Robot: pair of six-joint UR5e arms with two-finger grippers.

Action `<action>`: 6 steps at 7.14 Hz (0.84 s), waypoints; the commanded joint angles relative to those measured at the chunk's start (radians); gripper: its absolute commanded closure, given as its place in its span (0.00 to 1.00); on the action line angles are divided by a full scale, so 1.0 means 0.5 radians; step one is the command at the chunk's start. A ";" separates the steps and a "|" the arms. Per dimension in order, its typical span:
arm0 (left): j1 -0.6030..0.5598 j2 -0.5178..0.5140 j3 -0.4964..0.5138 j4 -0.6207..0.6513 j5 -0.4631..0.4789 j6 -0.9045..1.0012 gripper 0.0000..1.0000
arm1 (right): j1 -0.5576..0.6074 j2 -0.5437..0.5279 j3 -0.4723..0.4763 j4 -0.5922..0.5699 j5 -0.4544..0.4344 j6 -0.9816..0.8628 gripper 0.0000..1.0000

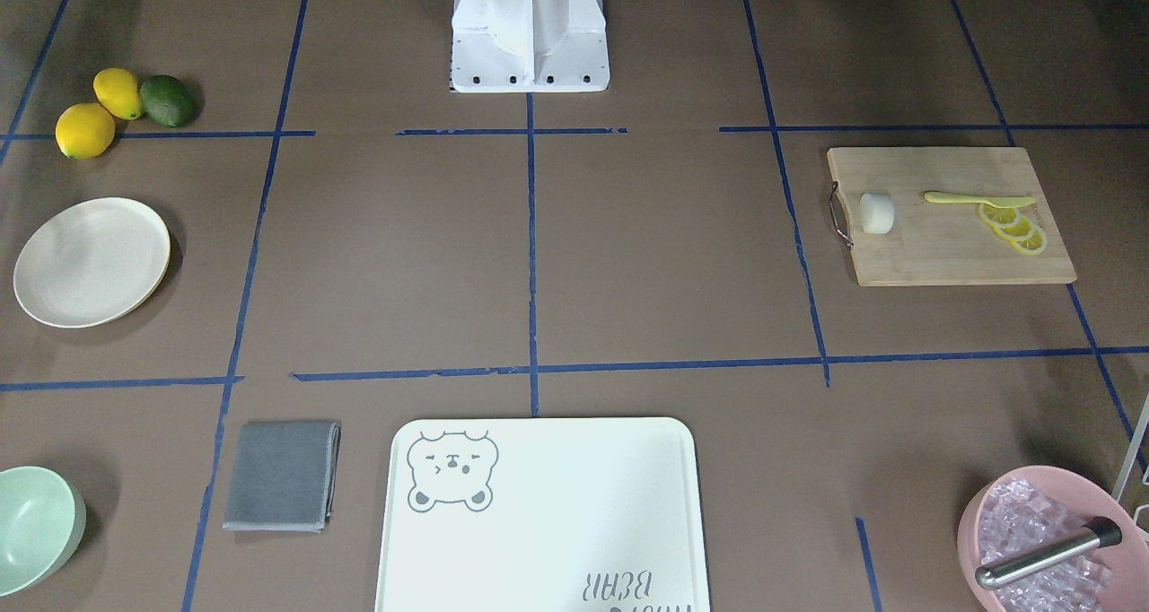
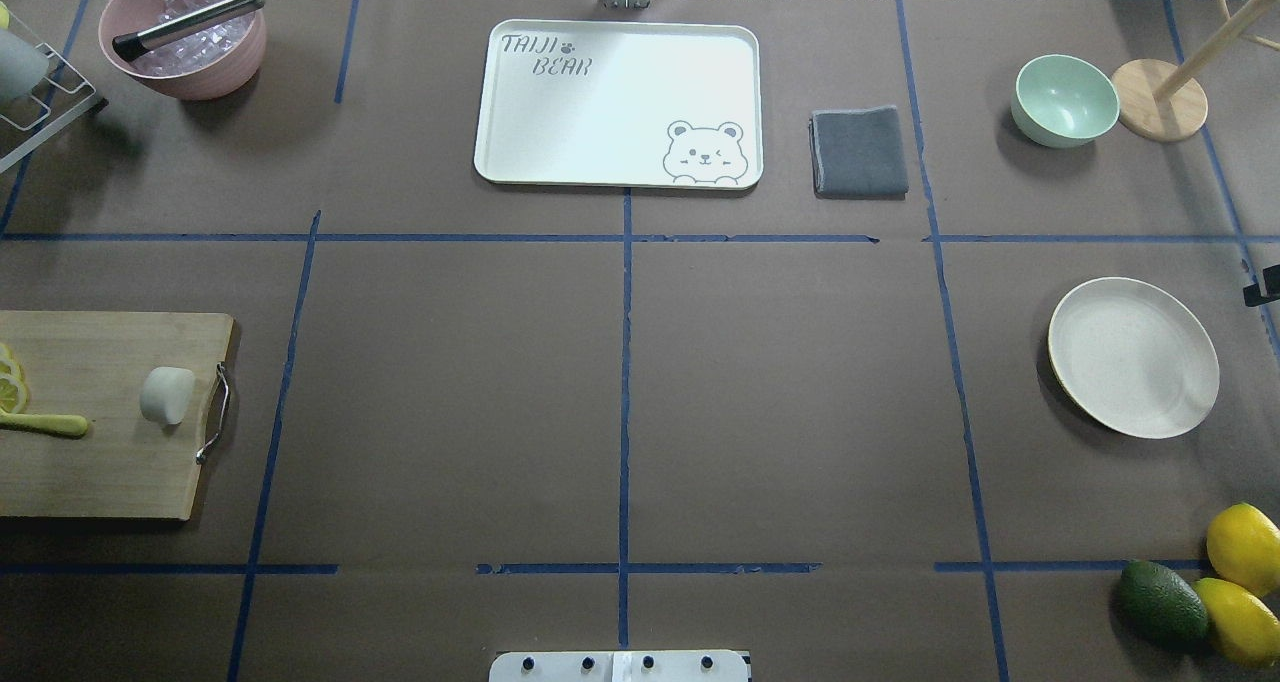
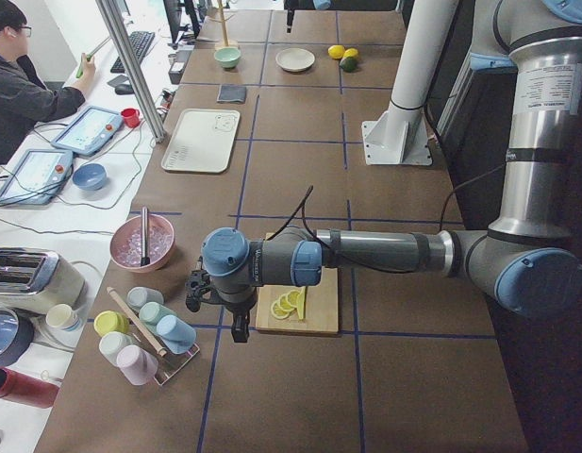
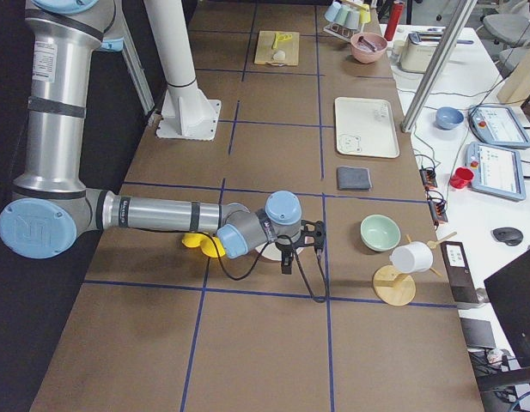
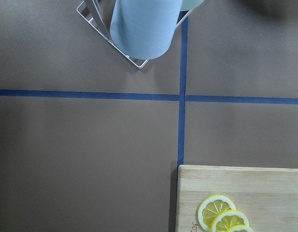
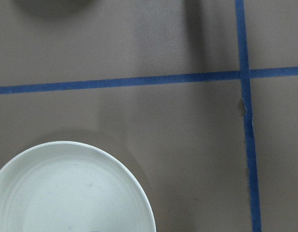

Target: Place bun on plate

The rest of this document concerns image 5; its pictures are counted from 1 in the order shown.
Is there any light blue cup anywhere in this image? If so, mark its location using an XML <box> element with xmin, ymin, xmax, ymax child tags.
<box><xmin>110</xmin><ymin>0</ymin><xmax>182</xmax><ymax>59</ymax></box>

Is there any lemon slice far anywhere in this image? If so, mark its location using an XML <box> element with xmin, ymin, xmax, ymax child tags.
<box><xmin>196</xmin><ymin>195</ymin><xmax>236</xmax><ymax>232</ymax></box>

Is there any lemon slice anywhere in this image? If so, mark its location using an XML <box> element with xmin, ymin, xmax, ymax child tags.
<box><xmin>210</xmin><ymin>210</ymin><xmax>250</xmax><ymax>232</ymax></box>
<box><xmin>196</xmin><ymin>195</ymin><xmax>236</xmax><ymax>232</ymax></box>
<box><xmin>227</xmin><ymin>225</ymin><xmax>254</xmax><ymax>232</ymax></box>

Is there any mint green cup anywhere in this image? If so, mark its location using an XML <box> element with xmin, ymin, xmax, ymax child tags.
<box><xmin>180</xmin><ymin>0</ymin><xmax>204</xmax><ymax>11</ymax></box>

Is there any lemon slice middle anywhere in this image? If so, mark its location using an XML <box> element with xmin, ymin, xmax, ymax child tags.
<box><xmin>210</xmin><ymin>210</ymin><xmax>250</xmax><ymax>232</ymax></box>

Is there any lemon slice near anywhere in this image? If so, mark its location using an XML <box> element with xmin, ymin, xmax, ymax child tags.
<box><xmin>227</xmin><ymin>225</ymin><xmax>254</xmax><ymax>232</ymax></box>

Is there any wooden cutting board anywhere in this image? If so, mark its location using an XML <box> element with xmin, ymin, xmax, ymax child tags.
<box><xmin>175</xmin><ymin>165</ymin><xmax>298</xmax><ymax>232</ymax></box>

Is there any white wire cup rack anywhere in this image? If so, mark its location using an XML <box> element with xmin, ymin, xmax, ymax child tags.
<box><xmin>77</xmin><ymin>0</ymin><xmax>191</xmax><ymax>69</ymax></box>

